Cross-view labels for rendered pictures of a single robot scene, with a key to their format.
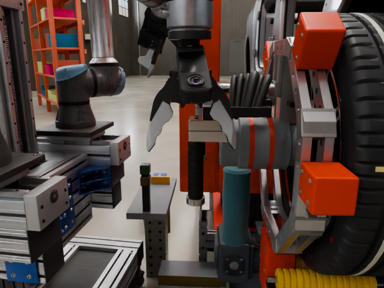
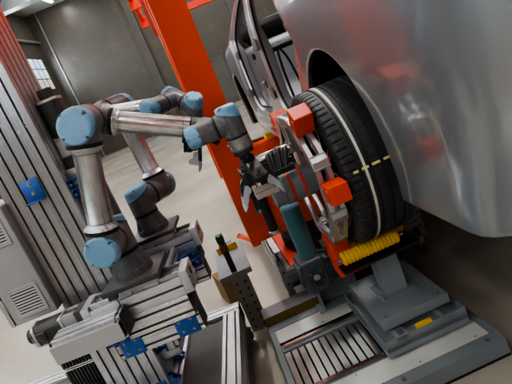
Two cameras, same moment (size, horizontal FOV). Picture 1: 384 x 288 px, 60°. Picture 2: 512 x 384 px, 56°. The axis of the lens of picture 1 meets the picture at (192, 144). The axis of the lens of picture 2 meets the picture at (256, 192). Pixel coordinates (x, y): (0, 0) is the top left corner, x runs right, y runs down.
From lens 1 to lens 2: 1.05 m
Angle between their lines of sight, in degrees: 6
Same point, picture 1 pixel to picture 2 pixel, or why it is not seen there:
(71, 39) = not seen: hidden behind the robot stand
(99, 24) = (140, 146)
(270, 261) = (334, 252)
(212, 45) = not seen: hidden behind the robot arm
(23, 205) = (179, 279)
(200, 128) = (261, 190)
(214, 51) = not seen: hidden behind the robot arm
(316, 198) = (332, 198)
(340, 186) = (340, 187)
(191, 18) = (243, 145)
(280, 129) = (303, 170)
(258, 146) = (296, 185)
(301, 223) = (334, 215)
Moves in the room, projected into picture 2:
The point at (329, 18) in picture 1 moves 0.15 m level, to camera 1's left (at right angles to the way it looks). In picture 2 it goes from (302, 108) to (264, 125)
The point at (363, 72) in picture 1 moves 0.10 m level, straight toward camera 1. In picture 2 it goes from (328, 129) to (326, 136)
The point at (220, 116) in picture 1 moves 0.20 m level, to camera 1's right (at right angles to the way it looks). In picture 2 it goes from (273, 180) to (326, 156)
